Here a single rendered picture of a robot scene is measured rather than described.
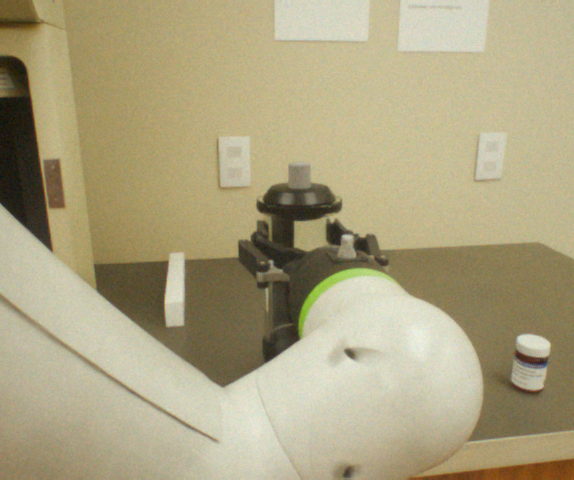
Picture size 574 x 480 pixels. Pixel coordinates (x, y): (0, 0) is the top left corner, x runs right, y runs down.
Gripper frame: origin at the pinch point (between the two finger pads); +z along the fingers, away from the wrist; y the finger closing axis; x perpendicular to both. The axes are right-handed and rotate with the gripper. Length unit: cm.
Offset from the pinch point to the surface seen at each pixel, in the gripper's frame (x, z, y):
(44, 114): -14.5, 13.5, 32.9
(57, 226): 1.3, 13.7, 33.1
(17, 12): -26.8, 10.0, 33.5
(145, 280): 21, 42, 25
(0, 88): -17.8, 17.4, 39.4
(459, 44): -28, 57, -47
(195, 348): 21.0, 11.3, 14.4
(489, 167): 1, 56, -57
